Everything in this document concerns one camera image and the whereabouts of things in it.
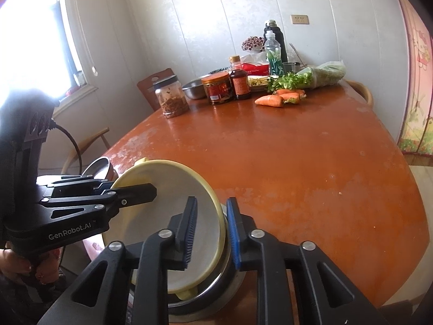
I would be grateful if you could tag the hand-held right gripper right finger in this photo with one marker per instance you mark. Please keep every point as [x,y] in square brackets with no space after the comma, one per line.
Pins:
[233,233]

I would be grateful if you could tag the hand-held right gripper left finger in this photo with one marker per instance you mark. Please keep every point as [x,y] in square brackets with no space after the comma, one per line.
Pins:
[189,233]

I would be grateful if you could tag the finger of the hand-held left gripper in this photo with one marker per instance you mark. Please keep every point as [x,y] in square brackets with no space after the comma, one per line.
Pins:
[138,194]
[77,182]

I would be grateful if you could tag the yellow enamel bowl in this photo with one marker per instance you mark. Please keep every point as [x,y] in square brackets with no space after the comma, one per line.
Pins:
[135,220]

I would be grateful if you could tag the round steel tray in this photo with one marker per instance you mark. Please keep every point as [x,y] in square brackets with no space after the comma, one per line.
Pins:
[99,167]

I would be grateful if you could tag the deep steel bowl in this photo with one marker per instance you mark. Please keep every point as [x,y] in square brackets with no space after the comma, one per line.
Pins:
[211,286]

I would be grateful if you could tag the shallow steel bowl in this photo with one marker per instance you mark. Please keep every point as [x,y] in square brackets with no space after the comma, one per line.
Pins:
[206,313]

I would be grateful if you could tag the person's left hand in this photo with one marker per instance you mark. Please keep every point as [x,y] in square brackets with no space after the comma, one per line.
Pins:
[20,264]

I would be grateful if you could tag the light wooden armchair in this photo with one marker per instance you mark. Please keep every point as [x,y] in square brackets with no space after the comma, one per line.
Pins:
[84,145]
[363,91]

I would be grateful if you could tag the small red object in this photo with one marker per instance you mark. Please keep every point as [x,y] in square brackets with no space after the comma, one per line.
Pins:
[71,91]

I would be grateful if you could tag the black-lidded pickle jar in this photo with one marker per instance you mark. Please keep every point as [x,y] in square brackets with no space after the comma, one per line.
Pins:
[171,100]

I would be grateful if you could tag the small clear container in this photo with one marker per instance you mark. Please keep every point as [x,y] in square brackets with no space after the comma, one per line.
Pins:
[79,78]

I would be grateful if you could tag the dark wooden chair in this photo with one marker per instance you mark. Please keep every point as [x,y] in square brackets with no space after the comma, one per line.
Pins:
[152,84]

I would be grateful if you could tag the window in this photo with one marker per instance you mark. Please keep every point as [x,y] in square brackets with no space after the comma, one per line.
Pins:
[33,47]

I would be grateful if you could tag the steel pot at back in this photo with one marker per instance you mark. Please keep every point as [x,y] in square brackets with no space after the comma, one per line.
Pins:
[194,89]

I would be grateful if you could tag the dark floral clothing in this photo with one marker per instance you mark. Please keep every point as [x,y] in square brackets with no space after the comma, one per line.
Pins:
[20,298]

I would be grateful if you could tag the red label jar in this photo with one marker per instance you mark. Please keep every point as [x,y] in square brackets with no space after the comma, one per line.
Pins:
[218,89]

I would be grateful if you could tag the large carrot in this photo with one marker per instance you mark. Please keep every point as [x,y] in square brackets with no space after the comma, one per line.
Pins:
[269,101]

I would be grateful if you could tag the blue patterned plate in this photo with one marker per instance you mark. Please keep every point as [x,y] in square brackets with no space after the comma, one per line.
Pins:
[219,71]

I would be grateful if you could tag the brown sauce bottle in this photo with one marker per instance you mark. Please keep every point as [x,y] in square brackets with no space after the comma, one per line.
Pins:
[240,83]

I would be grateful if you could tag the tray of yellow food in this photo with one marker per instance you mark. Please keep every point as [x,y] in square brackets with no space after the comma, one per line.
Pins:
[258,83]

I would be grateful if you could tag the red tissue pack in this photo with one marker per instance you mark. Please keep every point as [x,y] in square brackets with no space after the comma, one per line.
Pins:
[255,68]

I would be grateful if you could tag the small steel cup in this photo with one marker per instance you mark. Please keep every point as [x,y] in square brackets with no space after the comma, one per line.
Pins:
[291,67]

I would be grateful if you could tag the clear plastic bottle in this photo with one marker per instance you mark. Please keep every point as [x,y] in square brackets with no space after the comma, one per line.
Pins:
[273,57]

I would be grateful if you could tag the bagged green vegetables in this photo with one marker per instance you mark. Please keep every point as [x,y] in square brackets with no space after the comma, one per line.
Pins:
[321,72]

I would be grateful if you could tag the thin metal stick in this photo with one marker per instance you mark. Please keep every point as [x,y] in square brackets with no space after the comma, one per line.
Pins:
[295,54]

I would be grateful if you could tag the dried flower bouquet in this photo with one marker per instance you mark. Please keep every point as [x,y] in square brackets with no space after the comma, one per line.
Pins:
[253,43]

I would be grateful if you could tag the black thermos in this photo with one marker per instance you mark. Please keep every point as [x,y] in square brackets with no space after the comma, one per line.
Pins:
[280,40]

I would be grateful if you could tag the pink cartoon door curtain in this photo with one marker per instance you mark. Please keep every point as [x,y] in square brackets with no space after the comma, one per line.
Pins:
[417,91]

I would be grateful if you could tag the beige wall socket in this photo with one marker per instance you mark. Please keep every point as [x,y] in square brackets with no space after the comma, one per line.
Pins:
[299,19]

